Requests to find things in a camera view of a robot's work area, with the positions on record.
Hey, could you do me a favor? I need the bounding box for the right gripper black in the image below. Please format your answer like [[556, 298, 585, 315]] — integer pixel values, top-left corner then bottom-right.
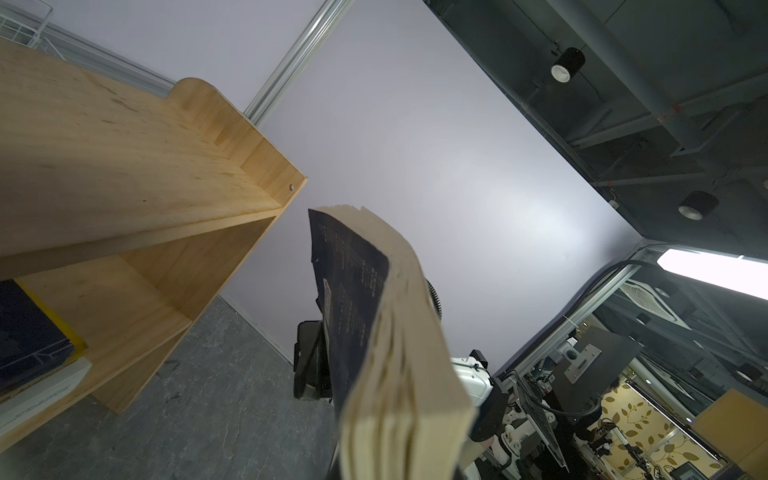
[[293, 320, 333, 400]]

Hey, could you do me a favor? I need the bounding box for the dark blue book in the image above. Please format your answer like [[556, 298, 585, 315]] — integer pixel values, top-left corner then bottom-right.
[[309, 205, 476, 479], [1, 280, 74, 395]]

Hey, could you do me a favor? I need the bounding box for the white book black lettering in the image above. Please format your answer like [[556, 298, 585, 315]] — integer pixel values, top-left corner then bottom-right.
[[1, 357, 92, 438]]

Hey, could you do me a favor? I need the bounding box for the yellow book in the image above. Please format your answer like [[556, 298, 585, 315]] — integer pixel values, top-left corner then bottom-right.
[[14, 279, 88, 365]]

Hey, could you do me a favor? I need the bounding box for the wooden two-tier bookshelf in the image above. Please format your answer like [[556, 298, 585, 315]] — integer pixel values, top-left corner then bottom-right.
[[1, 41, 306, 448]]

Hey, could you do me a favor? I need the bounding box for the ceiling spotlight lamp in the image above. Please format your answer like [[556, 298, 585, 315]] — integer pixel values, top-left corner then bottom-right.
[[550, 47, 586, 84], [678, 191, 719, 221]]

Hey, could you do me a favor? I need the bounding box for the bright ceiling light panel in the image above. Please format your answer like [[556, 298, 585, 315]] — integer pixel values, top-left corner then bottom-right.
[[656, 248, 767, 300]]

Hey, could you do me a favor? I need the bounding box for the white wire rack basket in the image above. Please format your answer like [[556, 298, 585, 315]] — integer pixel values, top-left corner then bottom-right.
[[1, 1, 66, 61]]

